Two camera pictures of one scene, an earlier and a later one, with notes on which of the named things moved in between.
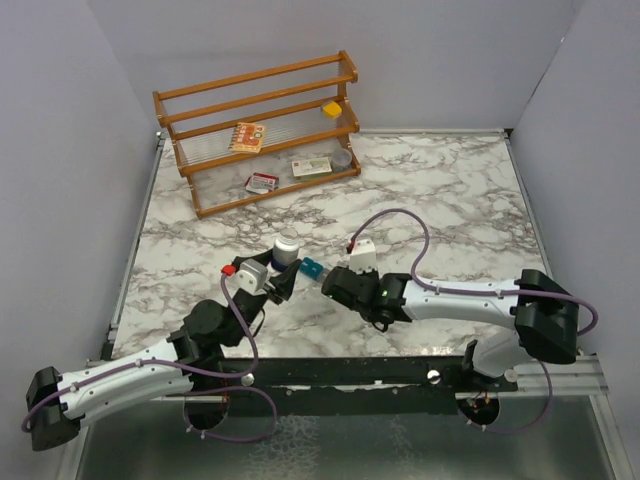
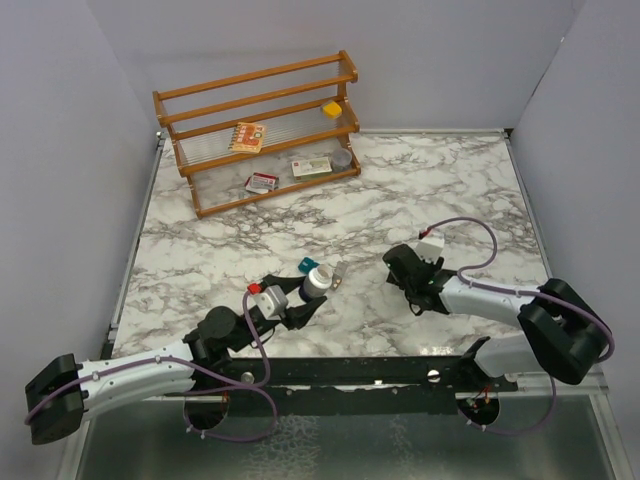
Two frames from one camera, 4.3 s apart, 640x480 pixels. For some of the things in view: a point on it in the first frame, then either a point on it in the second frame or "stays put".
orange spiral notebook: [248, 138] stays put
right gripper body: [373, 275] to [408, 290]
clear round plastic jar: [341, 160] stays put
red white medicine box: [261, 182] stays put
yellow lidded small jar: [332, 110] stays put
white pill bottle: [285, 248] to [316, 283]
